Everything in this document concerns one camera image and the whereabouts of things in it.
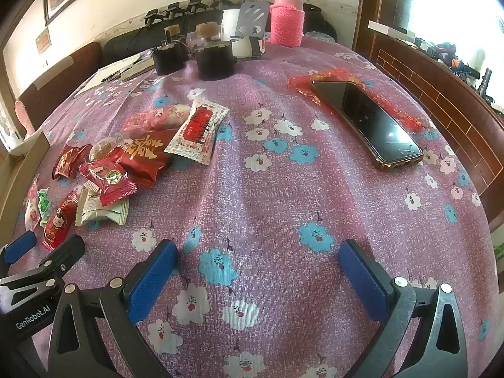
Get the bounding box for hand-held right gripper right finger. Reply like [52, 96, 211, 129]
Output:
[339, 239, 469, 378]

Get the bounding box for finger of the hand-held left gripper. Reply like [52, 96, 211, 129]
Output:
[0, 235, 86, 312]
[0, 230, 38, 268]

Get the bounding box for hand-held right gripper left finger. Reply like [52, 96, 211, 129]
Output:
[47, 239, 180, 378]

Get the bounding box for cardboard box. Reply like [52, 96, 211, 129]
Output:
[0, 131, 51, 245]

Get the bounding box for red gold snack packet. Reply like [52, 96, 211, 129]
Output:
[116, 129, 176, 190]

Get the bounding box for round tan pastry packet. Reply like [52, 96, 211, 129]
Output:
[89, 137, 127, 164]

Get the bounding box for purple floral tablecloth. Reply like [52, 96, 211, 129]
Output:
[12, 33, 497, 378]

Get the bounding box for black smartphone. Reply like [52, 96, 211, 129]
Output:
[312, 81, 424, 172]

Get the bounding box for white red snack packet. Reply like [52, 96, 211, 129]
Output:
[163, 98, 230, 165]

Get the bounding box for brown armchair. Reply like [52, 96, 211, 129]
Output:
[14, 41, 103, 135]

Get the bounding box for white paper sheet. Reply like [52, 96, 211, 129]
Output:
[75, 57, 132, 96]

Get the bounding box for pens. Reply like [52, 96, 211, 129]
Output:
[101, 54, 143, 83]

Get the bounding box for greenish notebook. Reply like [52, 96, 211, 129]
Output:
[120, 57, 156, 83]

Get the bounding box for wooden cabinet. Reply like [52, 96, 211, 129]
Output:
[352, 0, 504, 221]

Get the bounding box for red plastic wrapper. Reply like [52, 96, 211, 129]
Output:
[287, 68, 428, 132]

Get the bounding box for black sofa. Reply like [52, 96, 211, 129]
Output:
[100, 4, 337, 64]

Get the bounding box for small black round holder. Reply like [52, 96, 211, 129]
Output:
[152, 25, 187, 76]

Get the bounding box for large black round holder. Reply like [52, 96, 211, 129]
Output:
[196, 23, 237, 81]

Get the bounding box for dark tool clutter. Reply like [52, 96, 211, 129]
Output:
[413, 35, 504, 111]

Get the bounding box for white flat box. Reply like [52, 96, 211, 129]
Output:
[368, 20, 415, 41]

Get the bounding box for white container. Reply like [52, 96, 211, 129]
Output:
[222, 8, 272, 58]

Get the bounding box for pink thermos flask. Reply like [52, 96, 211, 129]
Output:
[269, 0, 306, 48]

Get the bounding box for grey phone stand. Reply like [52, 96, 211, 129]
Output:
[230, 1, 270, 60]

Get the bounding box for wall plaque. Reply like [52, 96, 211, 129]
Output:
[35, 27, 52, 55]

